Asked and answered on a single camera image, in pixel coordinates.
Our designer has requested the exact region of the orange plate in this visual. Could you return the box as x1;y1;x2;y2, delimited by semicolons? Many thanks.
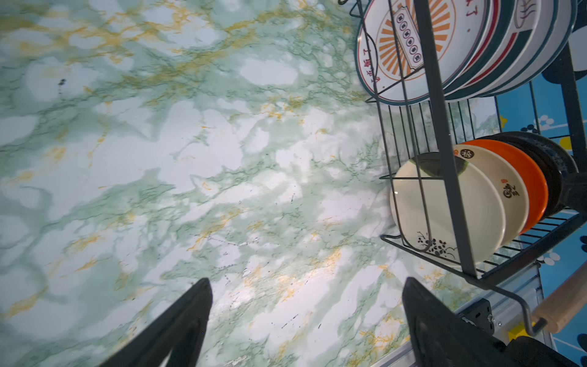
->
465;139;550;233

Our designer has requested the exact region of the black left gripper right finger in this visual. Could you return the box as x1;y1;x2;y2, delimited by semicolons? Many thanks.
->
402;277;509;366

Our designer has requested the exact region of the white plate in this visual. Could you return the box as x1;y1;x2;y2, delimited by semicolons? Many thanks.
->
489;0;578;96
444;1;515;99
463;1;558;98
356;0;495;106

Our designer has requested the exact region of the cream plate with floral print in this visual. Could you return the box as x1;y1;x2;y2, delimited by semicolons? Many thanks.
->
390;152;506;268

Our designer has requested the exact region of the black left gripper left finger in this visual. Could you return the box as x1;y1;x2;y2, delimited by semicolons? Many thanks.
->
102;278;212;366

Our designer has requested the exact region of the cream plate with black stamp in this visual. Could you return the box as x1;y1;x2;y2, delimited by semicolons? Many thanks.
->
454;144;530;246

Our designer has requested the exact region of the black wire dish rack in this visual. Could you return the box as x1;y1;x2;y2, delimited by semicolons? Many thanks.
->
338;0;587;338

